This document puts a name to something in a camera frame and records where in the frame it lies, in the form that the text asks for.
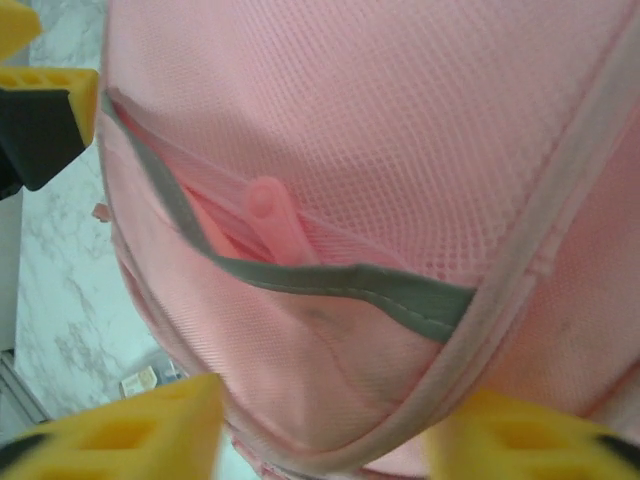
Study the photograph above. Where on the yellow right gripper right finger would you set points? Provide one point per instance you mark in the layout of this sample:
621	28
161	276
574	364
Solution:
530	440

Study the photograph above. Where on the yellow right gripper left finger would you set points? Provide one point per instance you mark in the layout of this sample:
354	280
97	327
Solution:
125	435

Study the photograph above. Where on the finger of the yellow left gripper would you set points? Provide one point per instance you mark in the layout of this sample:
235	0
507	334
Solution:
15	22
50	115

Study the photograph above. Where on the pink backpack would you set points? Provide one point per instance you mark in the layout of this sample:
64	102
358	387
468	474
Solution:
400	125

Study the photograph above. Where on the pink rubber zipper pull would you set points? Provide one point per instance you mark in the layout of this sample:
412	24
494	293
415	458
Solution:
272	215

